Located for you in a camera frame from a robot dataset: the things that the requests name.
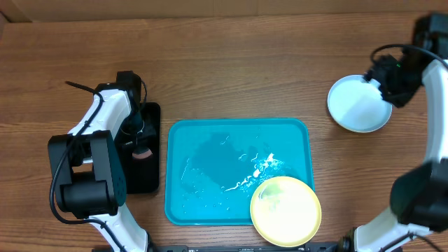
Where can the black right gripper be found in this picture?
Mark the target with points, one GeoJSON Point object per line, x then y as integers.
{"type": "Point", "coordinates": [400, 99]}

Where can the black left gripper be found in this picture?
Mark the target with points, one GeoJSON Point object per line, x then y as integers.
{"type": "Point", "coordinates": [127, 140]}

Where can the orange and green sponge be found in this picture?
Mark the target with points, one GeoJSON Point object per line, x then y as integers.
{"type": "Point", "coordinates": [142, 153]}

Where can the light blue plate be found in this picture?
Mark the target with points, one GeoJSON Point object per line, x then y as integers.
{"type": "Point", "coordinates": [357, 104]}

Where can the yellow plate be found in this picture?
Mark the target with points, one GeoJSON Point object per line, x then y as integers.
{"type": "Point", "coordinates": [285, 211]}

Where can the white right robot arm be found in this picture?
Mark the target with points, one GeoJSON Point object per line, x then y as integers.
{"type": "Point", "coordinates": [418, 200]}

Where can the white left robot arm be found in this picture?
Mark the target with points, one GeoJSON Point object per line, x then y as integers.
{"type": "Point", "coordinates": [113, 151]}

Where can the black rectangular plastic tray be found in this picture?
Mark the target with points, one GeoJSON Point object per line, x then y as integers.
{"type": "Point", "coordinates": [143, 176]}

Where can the teal plastic serving tray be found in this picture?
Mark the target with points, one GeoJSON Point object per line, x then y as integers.
{"type": "Point", "coordinates": [215, 165]}

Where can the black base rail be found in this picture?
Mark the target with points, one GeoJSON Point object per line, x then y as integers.
{"type": "Point", "coordinates": [308, 247]}

